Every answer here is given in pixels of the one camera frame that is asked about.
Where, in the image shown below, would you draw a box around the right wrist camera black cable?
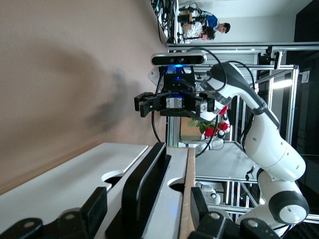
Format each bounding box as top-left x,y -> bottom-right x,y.
186,47 -> 256,94

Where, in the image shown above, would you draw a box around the light wooden drawer cabinet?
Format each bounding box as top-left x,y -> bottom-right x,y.
0,140 -> 196,239

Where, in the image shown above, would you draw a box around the tangled black cable bundle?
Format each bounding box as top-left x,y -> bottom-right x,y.
149,0 -> 180,44

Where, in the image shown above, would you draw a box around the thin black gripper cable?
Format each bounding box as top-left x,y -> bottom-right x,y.
151,111 -> 165,144

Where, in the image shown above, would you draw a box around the person in white shirt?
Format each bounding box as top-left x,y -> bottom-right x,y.
185,22 -> 216,42

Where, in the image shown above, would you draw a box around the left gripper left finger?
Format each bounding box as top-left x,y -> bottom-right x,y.
0,187 -> 108,239

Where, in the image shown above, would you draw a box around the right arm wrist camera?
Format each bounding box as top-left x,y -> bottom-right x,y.
151,53 -> 207,67

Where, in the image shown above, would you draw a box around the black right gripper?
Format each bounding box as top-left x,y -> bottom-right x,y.
134,72 -> 216,118

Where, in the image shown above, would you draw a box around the person in blue-white jacket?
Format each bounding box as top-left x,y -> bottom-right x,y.
200,11 -> 231,34

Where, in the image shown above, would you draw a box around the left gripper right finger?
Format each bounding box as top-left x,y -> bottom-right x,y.
189,187 -> 282,239

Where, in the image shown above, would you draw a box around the red rose bouquet green leaves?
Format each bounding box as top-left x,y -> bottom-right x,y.
188,106 -> 230,139

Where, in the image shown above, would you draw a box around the cardboard box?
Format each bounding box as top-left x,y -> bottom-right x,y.
179,117 -> 203,142

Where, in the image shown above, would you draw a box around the aluminium cage frame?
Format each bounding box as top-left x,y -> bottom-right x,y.
166,42 -> 319,225

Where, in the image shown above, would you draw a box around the brown table cover sheet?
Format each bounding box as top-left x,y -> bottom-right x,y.
0,0 -> 168,195

